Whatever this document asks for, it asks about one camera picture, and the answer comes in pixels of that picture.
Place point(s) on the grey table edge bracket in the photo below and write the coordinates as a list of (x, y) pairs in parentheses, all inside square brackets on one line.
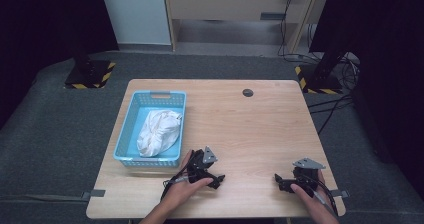
[(340, 193), (96, 193)]

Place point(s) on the black curtain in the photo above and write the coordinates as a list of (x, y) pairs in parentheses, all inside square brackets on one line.
[(40, 24), (390, 67)]

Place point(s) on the light blue plastic basket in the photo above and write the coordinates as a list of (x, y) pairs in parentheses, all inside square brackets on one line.
[(133, 144)]

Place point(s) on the black stand post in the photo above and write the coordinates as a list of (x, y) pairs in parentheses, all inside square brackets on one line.
[(82, 60), (328, 65)]

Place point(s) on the person's right hand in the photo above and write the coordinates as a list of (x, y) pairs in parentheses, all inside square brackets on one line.
[(316, 202)]

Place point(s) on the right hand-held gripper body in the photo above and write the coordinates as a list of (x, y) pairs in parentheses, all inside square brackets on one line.
[(305, 177)]

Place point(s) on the white cloth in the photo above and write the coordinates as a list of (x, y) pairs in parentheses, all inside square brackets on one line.
[(158, 132)]

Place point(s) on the person's left hand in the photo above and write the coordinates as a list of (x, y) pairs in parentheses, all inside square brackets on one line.
[(180, 192)]

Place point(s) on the black hazard-striped stand base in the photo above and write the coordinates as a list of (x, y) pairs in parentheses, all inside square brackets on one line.
[(96, 79), (325, 85)]

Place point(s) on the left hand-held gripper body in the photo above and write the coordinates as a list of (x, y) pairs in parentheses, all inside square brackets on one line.
[(198, 165)]

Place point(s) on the white panel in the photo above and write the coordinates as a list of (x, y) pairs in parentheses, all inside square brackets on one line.
[(136, 14)]

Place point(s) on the round grey table grommet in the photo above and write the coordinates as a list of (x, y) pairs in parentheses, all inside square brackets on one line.
[(248, 92)]

